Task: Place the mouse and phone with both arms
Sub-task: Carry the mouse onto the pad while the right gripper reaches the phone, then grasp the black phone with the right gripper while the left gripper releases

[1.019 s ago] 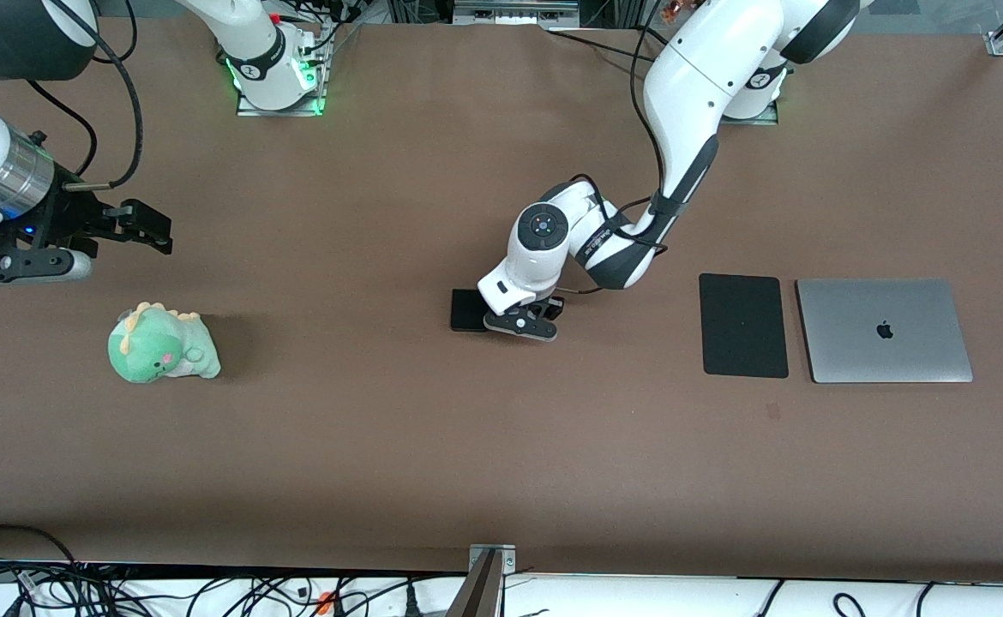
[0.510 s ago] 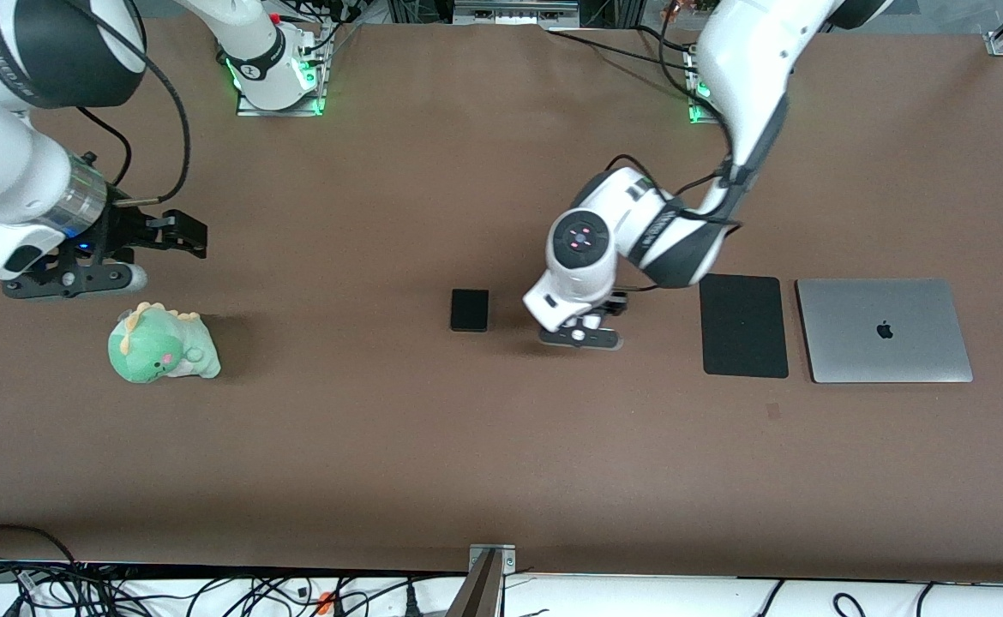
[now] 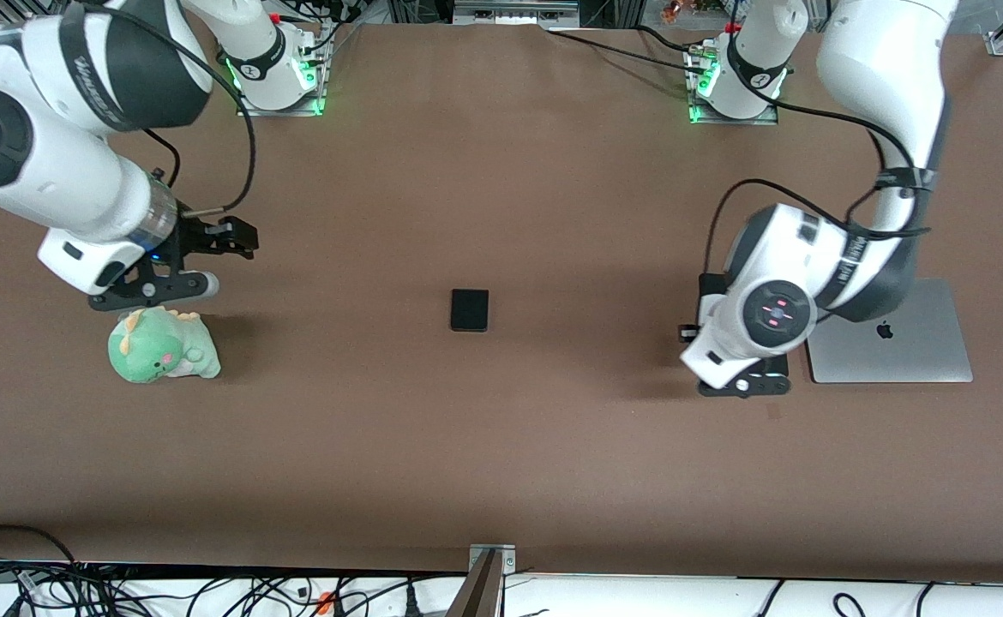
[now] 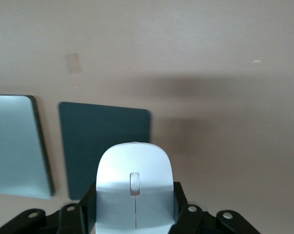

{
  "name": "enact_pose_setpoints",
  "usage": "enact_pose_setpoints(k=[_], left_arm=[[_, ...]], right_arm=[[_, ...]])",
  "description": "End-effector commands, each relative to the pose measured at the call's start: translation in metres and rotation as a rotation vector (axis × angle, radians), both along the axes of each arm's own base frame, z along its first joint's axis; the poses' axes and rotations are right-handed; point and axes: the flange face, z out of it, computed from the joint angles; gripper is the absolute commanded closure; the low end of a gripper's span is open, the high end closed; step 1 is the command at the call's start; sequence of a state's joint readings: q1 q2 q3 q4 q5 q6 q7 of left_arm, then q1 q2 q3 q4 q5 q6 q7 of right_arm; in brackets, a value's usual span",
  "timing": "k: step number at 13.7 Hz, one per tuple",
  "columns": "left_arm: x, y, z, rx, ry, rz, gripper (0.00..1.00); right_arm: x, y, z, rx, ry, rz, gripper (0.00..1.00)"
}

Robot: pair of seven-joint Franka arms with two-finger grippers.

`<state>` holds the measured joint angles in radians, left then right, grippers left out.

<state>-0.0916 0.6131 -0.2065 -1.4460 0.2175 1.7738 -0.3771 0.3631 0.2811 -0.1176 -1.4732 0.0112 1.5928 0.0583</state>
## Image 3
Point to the black mouse pad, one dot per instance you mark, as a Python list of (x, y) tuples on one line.
[(709, 286)]

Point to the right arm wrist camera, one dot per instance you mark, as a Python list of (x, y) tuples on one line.
[(81, 261)]

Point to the green dinosaur plush toy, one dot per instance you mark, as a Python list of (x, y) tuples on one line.
[(159, 351)]

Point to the metal bracket at table edge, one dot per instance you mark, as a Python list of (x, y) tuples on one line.
[(514, 13)]

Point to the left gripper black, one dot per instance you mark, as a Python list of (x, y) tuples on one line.
[(711, 291)]

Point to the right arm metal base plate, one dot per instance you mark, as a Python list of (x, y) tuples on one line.
[(313, 104)]

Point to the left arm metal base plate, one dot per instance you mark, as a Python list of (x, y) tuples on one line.
[(729, 121)]

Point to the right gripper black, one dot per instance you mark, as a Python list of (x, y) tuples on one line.
[(194, 235)]

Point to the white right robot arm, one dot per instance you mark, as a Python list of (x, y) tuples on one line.
[(56, 171)]

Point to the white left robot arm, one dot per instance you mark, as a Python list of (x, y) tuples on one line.
[(887, 86)]

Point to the silver apple laptop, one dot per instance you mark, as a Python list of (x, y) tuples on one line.
[(921, 356)]

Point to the aluminium profile beam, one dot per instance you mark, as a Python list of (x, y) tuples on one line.
[(480, 591)]

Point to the small black box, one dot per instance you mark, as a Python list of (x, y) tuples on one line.
[(470, 310)]

